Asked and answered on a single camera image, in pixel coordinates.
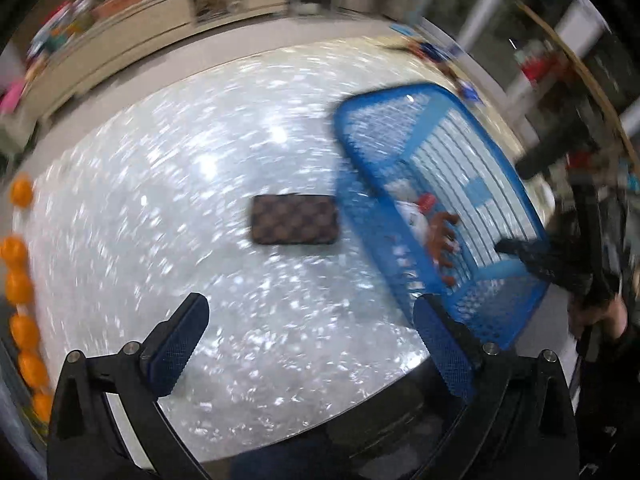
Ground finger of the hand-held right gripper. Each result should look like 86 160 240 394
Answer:
494 236 593 295

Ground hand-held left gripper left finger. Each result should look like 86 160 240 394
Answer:
46 291 210 480

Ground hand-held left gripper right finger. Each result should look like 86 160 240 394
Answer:
412 294 581 480

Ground blue plastic basket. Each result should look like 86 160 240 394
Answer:
334 82 551 352

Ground white red plastic tube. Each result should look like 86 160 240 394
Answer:
394 193 437 247

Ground brown checkered wallet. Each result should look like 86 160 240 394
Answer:
249 194 340 247

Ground person's right hand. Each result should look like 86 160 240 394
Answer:
569 291 629 342

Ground black cylinder bag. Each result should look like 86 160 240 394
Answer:
515 107 593 182

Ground row of oranges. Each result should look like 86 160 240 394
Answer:
0 175 53 423

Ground wooden railing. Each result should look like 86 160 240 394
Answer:
515 0 640 153

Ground red hanging clothes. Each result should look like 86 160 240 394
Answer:
520 50 567 84

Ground pink cloth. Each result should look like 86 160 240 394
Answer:
0 81 27 114

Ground cream low cabinet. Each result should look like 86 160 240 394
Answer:
25 0 296 108

